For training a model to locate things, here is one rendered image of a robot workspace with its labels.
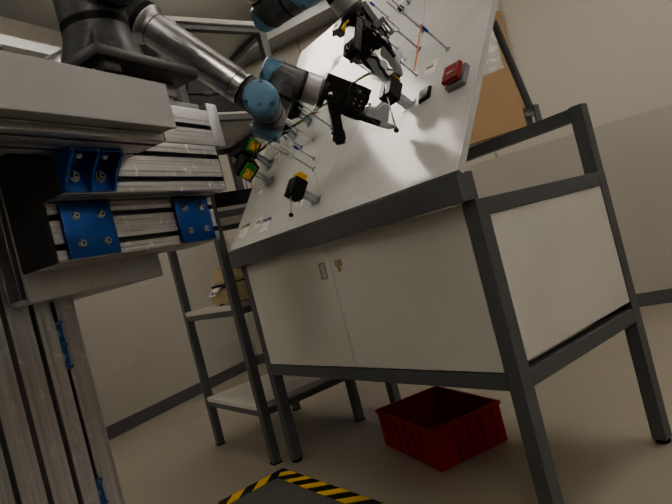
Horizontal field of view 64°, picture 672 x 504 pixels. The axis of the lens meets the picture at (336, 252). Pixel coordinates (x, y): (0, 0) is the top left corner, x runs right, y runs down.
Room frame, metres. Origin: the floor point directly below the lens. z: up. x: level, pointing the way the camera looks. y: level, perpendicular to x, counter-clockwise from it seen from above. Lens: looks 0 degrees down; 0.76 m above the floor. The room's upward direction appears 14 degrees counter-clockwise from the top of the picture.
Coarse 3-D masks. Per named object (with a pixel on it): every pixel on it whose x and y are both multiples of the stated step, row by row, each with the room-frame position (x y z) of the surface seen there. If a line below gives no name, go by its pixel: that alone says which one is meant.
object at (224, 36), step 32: (192, 32) 2.30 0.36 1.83; (224, 32) 2.32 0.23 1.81; (256, 32) 2.40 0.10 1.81; (224, 128) 2.45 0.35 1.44; (224, 224) 2.71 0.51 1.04; (224, 256) 2.14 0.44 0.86; (192, 320) 2.52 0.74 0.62; (256, 384) 2.14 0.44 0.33; (288, 384) 2.40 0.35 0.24; (320, 384) 2.34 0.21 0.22; (352, 384) 2.41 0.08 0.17
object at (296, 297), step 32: (288, 256) 1.83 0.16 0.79; (320, 256) 1.68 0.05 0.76; (256, 288) 2.06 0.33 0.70; (288, 288) 1.87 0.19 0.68; (320, 288) 1.72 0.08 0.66; (288, 320) 1.92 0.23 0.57; (320, 320) 1.75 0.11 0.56; (288, 352) 1.96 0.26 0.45; (320, 352) 1.79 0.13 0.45; (352, 352) 1.65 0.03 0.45
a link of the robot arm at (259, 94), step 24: (144, 0) 1.16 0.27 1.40; (144, 24) 1.16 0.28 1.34; (168, 24) 1.16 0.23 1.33; (168, 48) 1.16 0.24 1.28; (192, 48) 1.16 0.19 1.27; (216, 72) 1.16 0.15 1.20; (240, 72) 1.16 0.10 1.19; (240, 96) 1.16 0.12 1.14; (264, 96) 1.14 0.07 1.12; (264, 120) 1.20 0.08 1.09
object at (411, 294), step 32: (416, 224) 1.33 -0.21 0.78; (448, 224) 1.25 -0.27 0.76; (352, 256) 1.56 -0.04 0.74; (384, 256) 1.45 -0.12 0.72; (416, 256) 1.35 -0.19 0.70; (448, 256) 1.27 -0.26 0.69; (352, 288) 1.59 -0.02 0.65; (384, 288) 1.47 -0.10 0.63; (416, 288) 1.38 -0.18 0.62; (448, 288) 1.29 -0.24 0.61; (480, 288) 1.22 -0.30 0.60; (352, 320) 1.62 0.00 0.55; (384, 320) 1.50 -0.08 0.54; (416, 320) 1.40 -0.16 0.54; (448, 320) 1.31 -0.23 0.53; (480, 320) 1.23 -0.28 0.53; (384, 352) 1.53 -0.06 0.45; (416, 352) 1.43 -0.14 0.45; (448, 352) 1.33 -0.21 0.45; (480, 352) 1.25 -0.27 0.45
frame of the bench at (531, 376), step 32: (512, 192) 1.26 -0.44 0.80; (544, 192) 1.34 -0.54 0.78; (608, 192) 1.53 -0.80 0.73; (480, 224) 1.18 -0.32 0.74; (480, 256) 1.20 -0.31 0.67; (256, 320) 2.11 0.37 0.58; (512, 320) 1.19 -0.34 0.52; (608, 320) 1.45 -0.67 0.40; (640, 320) 1.53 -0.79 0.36; (512, 352) 1.18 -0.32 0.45; (544, 352) 1.30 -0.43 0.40; (576, 352) 1.32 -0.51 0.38; (640, 352) 1.52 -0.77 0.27; (416, 384) 1.45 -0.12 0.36; (448, 384) 1.35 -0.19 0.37; (480, 384) 1.27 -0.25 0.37; (512, 384) 1.20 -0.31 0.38; (640, 384) 1.54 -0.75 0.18; (288, 416) 2.10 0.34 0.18; (288, 448) 2.11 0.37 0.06; (544, 448) 1.19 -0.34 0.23; (544, 480) 1.18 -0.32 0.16
